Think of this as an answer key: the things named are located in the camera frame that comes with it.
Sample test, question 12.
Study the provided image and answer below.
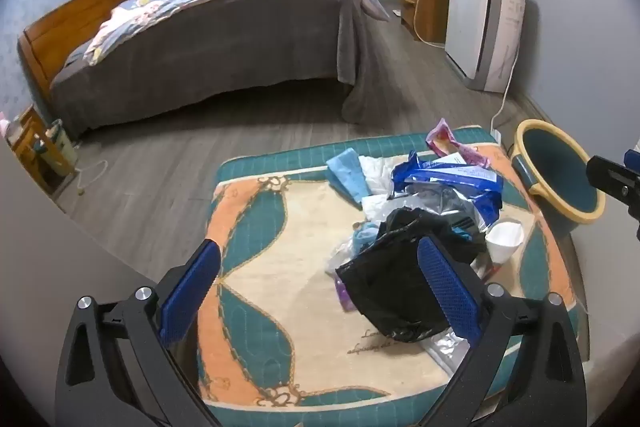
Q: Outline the pink wrapper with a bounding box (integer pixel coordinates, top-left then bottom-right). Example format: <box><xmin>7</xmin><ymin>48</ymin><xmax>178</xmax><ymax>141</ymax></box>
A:
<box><xmin>425</xmin><ymin>118</ymin><xmax>493</xmax><ymax>168</ymax></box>

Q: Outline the wooden nightstand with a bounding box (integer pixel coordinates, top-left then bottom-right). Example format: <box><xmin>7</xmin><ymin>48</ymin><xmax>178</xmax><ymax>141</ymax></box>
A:
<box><xmin>10</xmin><ymin>104</ymin><xmax>78</xmax><ymax>198</ymax></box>

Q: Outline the white floor cable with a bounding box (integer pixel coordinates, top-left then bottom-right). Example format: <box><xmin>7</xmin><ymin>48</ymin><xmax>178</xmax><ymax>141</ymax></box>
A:
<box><xmin>75</xmin><ymin>159</ymin><xmax>108</xmax><ymax>196</ymax></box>

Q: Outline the teal bucket with yellow rim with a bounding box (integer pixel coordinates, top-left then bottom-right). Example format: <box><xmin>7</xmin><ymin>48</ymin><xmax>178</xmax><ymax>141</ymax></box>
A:
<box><xmin>510</xmin><ymin>119</ymin><xmax>607</xmax><ymax>238</ymax></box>

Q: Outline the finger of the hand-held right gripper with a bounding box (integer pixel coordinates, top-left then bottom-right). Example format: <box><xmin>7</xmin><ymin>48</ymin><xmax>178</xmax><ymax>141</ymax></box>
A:
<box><xmin>586</xmin><ymin>149</ymin><xmax>640</xmax><ymax>210</ymax></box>

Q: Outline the blue white wrapper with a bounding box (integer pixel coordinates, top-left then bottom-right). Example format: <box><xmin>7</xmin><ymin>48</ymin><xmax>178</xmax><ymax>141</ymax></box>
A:
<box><xmin>390</xmin><ymin>151</ymin><xmax>503</xmax><ymax>228</ymax></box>

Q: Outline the wooden bed headboard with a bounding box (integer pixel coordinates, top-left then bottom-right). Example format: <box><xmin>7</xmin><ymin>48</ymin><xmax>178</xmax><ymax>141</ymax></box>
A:
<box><xmin>19</xmin><ymin>0</ymin><xmax>157</xmax><ymax>105</ymax></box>

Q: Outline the clear plastic packet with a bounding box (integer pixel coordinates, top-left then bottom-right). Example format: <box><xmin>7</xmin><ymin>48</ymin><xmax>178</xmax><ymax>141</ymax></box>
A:
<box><xmin>420</xmin><ymin>332</ymin><xmax>473</xmax><ymax>375</ymax></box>

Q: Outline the wooden cabinet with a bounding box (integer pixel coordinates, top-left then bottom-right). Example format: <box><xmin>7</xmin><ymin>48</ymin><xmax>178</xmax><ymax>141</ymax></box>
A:
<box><xmin>399</xmin><ymin>0</ymin><xmax>451</xmax><ymax>45</ymax></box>

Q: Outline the light blue cloth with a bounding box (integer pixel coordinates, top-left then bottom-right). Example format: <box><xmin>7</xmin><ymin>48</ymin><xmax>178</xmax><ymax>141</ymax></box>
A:
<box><xmin>326</xmin><ymin>148</ymin><xmax>373</xmax><ymax>208</ymax></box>

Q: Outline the purple wrapper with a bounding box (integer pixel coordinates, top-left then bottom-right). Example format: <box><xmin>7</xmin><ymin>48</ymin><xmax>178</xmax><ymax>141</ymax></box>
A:
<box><xmin>335</xmin><ymin>274</ymin><xmax>358</xmax><ymax>312</ymax></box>

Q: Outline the white purifier power cable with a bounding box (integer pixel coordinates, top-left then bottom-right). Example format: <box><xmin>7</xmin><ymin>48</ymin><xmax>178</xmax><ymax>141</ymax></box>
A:
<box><xmin>490</xmin><ymin>14</ymin><xmax>523</xmax><ymax>132</ymax></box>

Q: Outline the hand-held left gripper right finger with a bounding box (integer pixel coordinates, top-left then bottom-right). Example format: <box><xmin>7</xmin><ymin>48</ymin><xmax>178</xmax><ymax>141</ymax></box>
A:
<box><xmin>416</xmin><ymin>234</ymin><xmax>587</xmax><ymax>427</ymax></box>

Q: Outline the black plastic bag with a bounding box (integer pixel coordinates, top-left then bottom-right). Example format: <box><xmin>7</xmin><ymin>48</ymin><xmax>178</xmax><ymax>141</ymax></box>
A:
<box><xmin>335</xmin><ymin>207</ymin><xmax>488</xmax><ymax>343</ymax></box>

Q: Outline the white paper cup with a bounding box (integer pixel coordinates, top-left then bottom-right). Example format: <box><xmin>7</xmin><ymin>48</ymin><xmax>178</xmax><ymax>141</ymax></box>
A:
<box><xmin>485</xmin><ymin>219</ymin><xmax>525</xmax><ymax>265</ymax></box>

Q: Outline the teal orange patterned mat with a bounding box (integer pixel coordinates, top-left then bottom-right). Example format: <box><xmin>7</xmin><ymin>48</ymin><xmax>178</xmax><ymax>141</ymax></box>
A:
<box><xmin>197</xmin><ymin>126</ymin><xmax>591</xmax><ymax>408</ymax></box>

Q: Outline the bed with grey cover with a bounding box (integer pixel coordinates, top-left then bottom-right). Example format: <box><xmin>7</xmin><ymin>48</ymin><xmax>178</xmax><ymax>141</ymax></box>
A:
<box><xmin>49</xmin><ymin>0</ymin><xmax>373</xmax><ymax>140</ymax></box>

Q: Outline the white air purifier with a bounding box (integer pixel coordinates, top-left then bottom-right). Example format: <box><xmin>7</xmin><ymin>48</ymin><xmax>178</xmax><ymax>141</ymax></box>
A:
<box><xmin>445</xmin><ymin>0</ymin><xmax>527</xmax><ymax>92</ymax></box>

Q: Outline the crumpled white tissue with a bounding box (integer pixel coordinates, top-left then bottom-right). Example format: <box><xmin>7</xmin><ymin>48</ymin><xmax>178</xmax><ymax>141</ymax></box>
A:
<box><xmin>359</xmin><ymin>154</ymin><xmax>401</xmax><ymax>223</ymax></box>

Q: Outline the green bottle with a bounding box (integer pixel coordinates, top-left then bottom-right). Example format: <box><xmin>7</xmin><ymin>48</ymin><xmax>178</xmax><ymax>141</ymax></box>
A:
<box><xmin>45</xmin><ymin>119</ymin><xmax>78</xmax><ymax>165</ymax></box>

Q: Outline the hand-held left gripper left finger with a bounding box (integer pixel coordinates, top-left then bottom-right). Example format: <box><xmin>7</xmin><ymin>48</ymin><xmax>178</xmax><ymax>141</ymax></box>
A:
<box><xmin>54</xmin><ymin>238</ymin><xmax>223</xmax><ymax>427</ymax></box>

